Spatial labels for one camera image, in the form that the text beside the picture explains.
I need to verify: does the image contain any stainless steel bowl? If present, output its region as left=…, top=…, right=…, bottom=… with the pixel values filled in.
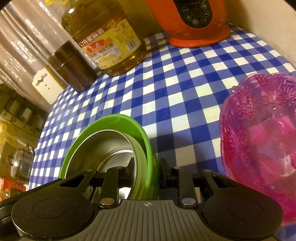
left=65, top=130, right=134, bottom=200

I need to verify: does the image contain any green plastic bowl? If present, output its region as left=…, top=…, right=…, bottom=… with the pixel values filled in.
left=59, top=114, right=159, bottom=200

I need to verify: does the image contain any large purple plastic plate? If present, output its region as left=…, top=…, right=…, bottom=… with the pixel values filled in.
left=219, top=73, right=295, bottom=226

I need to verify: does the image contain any white plastic bowl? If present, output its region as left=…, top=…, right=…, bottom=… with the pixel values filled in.
left=125, top=133, right=147, bottom=200

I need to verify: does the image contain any glass kettle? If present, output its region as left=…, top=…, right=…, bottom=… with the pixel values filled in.
left=7, top=145, right=35, bottom=184

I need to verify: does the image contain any blue white checkered tablecloth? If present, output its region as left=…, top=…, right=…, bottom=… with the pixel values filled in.
left=29, top=27, right=295, bottom=189

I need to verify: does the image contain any dark shelf rack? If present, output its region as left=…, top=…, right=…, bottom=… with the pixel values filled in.
left=1, top=83, right=48, bottom=138

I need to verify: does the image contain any brown cylindrical canister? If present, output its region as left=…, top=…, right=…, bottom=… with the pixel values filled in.
left=48, top=41, right=97, bottom=93

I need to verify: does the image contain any white wooden chair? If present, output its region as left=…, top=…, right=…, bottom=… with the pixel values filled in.
left=32, top=65, right=67, bottom=104

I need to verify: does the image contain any large cooking oil bottle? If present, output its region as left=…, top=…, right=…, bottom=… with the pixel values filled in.
left=45, top=0, right=147, bottom=76

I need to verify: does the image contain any red electric pressure cooker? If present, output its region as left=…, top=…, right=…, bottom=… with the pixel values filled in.
left=146, top=0, right=231, bottom=48

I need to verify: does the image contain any grey curtain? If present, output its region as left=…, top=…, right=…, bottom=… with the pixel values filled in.
left=1, top=1, right=71, bottom=112

